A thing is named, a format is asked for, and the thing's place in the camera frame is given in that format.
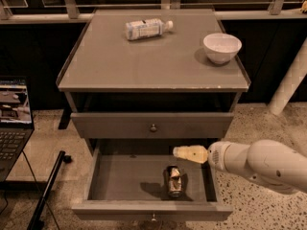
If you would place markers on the white plastic bottle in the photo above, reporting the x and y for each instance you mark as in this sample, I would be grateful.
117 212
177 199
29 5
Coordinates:
147 28

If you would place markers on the grey drawer cabinet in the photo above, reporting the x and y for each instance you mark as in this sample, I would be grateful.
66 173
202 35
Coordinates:
169 73

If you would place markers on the crushed orange soda can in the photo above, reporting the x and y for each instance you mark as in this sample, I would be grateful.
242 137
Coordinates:
174 182

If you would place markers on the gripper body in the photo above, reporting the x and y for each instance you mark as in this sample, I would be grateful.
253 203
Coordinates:
219 155

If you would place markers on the black stand leg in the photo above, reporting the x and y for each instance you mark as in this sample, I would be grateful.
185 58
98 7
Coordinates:
36 223

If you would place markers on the open grey middle drawer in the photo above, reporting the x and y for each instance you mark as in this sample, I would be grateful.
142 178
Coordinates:
128 181

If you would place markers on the white diagonal pole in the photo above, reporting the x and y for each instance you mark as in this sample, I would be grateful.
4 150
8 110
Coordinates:
291 81

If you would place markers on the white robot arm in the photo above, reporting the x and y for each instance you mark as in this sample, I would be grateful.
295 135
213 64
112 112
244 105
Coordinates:
267 163

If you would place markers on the closed grey top drawer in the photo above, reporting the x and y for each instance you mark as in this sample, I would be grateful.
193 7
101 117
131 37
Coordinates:
155 125

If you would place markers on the white ceramic bowl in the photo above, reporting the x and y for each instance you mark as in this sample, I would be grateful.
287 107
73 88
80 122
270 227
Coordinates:
221 48

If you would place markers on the black laptop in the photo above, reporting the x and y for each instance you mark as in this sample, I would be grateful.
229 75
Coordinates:
16 121

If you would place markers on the metal railing with glass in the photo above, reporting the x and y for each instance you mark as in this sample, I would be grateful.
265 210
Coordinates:
49 11

